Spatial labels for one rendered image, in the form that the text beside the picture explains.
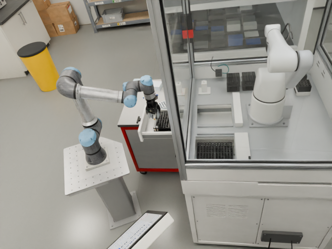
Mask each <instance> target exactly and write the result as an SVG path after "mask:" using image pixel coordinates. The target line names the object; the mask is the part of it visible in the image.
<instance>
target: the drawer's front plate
mask: <svg viewBox="0 0 332 249"><path fill-rule="evenodd" d="M148 117H149V115H148V114H147V113H146V105H145V106H144V110H143V113H142V117H141V121H140V125H139V128H138V135H139V138H140V141H141V142H143V140H144V139H143V136H142V132H145V129H146V125H147V121H148Z"/></svg>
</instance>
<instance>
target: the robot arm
mask: <svg viewBox="0 0 332 249"><path fill-rule="evenodd" d="M81 78H82V75H81V73H80V71H79V70H78V69H76V68H74V67H67V68H65V69H64V70H63V71H62V72H61V75H60V77H59V79H58V80H57V82H56V88H57V90H58V92H59V93H60V94H61V95H63V96H65V97H67V98H71V99H72V100H73V102H74V104H75V106H76V108H77V110H78V112H79V114H80V116H81V119H82V125H83V127H84V130H83V131H82V132H81V133H80V134H79V142H80V144H81V145H82V147H83V150H84V152H85V159H86V162H87V163H88V164H89V165H93V166H94V165H98V164H100V163H102V162H103V161H104V160H105V159H106V157H107V154H106V151H105V150H104V149H103V148H102V147H101V146H100V143H99V136H100V132H101V129H102V121H101V120H100V119H99V118H97V116H94V114H93V112H92V110H91V108H90V105H89V103H88V101H87V99H91V100H99V101H107V102H116V103H124V105H125V106H127V107H128V108H132V107H134V106H135V105H136V101H137V93H138V92H142V91H143V94H144V98H145V100H146V103H147V105H146V113H147V114H148V113H149V118H152V119H153V115H154V114H156V115H157V119H159V117H160V111H161V108H160V106H159V104H158V102H156V101H155V100H157V99H158V96H157V95H155V94H156V93H155V90H154V85H153V81H152V78H151V76H149V75H145V76H142V77H141V78H140V80H138V81H131V82H125V83H123V91H121V90H113V89H105V88H97V87H90V86H83V83H82V81H81Z"/></svg>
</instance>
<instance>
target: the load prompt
mask: <svg viewBox="0 0 332 249"><path fill-rule="evenodd" d="M152 224H153V223H152V222H149V223H148V224H147V225H146V226H145V227H144V228H143V229H142V230H141V231H140V232H139V233H138V234H137V235H136V236H135V237H134V238H133V239H132V240H131V241H130V242H129V243H128V244H127V245H126V246H125V247H124V248H123V249H127V248H128V247H129V246H130V245H131V244H132V243H133V242H134V241H135V240H136V239H137V238H138V237H139V236H140V235H141V234H142V233H144V232H145V231H146V230H147V229H148V228H149V227H150V226H151V225H152Z"/></svg>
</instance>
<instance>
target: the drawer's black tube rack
mask: <svg viewBox="0 0 332 249"><path fill-rule="evenodd" d="M156 120H157V125H156V126H158V128H156V131H157V129H158V131H171V128H170V123H169V118H168V113H167V112H160V117H159V119H156ZM154 131H155V130H154Z"/></svg>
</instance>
